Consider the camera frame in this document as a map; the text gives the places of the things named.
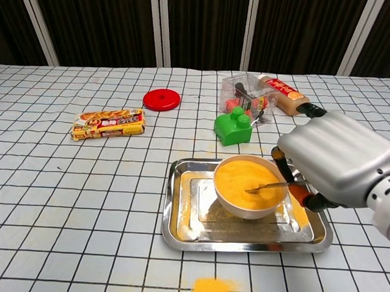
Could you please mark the black and silver right hand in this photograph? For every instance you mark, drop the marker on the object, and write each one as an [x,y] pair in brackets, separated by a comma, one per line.
[337,155]

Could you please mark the silver spoon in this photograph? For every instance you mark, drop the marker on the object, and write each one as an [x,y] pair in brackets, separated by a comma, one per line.
[271,186]

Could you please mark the bowl of yellow powder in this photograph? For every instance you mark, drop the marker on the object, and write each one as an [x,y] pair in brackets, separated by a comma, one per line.
[242,180]

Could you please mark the stainless steel tray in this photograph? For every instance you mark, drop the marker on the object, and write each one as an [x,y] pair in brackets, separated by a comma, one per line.
[242,245]

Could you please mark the red round disc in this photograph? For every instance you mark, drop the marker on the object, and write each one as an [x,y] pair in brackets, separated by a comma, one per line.
[161,100]

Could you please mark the brown drink bottle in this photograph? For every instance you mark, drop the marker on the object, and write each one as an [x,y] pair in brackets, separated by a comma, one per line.
[286,95]

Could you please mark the green toy block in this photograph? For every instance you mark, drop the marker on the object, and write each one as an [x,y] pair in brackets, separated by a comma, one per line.
[231,129]

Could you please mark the clear plastic box with toys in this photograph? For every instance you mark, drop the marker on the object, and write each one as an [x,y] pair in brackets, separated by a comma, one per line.
[246,90]

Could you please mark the spilled yellow powder pile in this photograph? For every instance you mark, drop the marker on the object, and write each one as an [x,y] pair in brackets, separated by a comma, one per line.
[214,290]

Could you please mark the yellow snack package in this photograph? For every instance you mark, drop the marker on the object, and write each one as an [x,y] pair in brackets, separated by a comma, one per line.
[108,125]

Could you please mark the checkered white tablecloth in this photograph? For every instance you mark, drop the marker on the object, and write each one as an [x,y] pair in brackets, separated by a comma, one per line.
[66,195]

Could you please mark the black folding screen white frame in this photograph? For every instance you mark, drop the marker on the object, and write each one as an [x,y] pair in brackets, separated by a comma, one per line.
[106,22]

